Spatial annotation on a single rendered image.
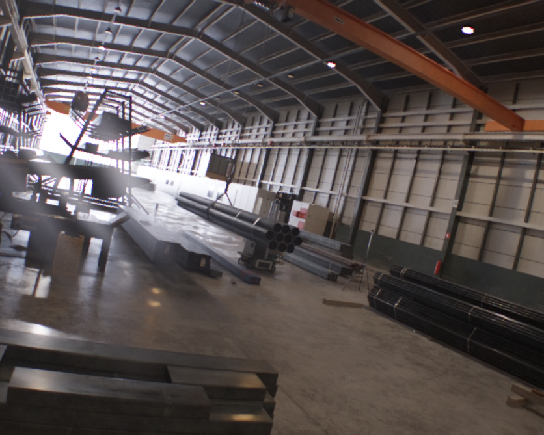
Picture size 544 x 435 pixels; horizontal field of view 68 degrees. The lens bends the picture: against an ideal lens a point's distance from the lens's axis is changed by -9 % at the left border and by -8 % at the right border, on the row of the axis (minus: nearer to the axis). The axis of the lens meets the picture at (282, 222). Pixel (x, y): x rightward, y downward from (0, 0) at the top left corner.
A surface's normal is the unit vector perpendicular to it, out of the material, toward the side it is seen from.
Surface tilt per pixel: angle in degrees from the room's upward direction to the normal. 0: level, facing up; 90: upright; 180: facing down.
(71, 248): 90
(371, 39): 90
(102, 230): 90
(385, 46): 90
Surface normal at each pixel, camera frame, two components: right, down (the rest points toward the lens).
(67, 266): 0.39, 0.13
